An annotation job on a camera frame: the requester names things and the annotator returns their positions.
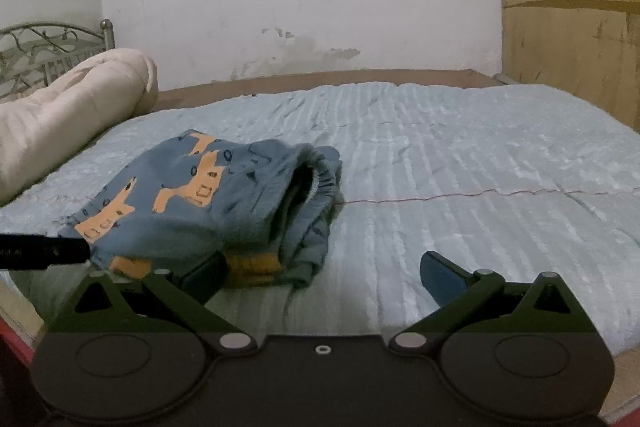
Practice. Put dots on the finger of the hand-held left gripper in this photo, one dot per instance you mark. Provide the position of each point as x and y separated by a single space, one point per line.
40 251

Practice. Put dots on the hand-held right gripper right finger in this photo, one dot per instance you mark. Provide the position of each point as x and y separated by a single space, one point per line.
440 279

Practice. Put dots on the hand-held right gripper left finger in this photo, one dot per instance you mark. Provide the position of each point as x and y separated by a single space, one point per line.
205 279

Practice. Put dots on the blue printed pants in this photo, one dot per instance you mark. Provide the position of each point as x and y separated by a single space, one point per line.
200 187

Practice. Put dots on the red thread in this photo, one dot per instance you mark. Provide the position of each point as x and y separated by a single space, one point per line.
450 198

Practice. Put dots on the light blue bed mattress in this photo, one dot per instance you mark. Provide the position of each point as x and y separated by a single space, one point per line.
450 147

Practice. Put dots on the white rolled comforter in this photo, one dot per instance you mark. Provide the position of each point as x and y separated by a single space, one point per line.
65 117

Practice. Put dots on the metal bed headboard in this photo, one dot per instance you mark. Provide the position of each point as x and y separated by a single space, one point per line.
45 52

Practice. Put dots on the plywood panel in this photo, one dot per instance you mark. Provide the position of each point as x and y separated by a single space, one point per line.
575 32

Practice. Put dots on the brown bed frame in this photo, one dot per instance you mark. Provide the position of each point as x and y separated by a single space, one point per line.
300 82

